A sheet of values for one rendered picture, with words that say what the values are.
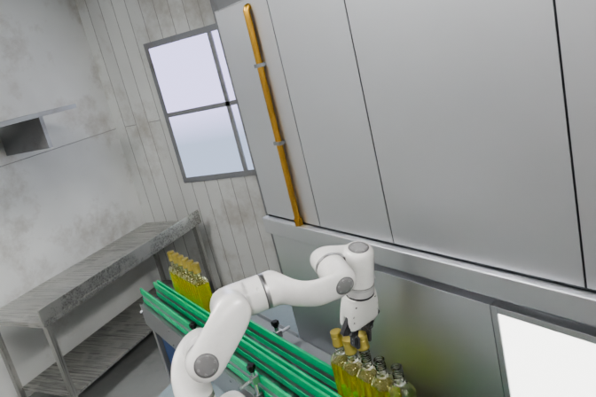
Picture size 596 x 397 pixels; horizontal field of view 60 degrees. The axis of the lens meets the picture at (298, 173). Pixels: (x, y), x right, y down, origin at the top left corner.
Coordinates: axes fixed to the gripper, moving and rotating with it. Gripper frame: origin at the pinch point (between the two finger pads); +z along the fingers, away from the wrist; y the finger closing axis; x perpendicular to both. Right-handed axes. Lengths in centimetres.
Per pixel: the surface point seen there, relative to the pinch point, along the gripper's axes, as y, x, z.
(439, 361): -11.9, 16.7, 4.4
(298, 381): 6.0, -22.6, 30.2
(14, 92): 10, -356, -3
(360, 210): -15.0, -14.4, -26.9
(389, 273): -12.6, -1.2, -13.6
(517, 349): -12.0, 36.4, -13.6
